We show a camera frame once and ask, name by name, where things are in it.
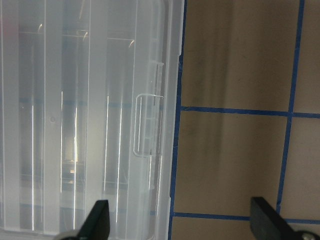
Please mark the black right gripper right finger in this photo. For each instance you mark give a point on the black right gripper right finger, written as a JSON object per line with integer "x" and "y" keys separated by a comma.
{"x": 266, "y": 223}

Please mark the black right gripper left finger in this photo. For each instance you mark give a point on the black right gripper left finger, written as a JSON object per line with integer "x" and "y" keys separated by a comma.
{"x": 97, "y": 224}

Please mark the clear plastic box lid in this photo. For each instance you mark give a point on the clear plastic box lid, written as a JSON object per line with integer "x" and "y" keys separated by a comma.
{"x": 87, "y": 112}

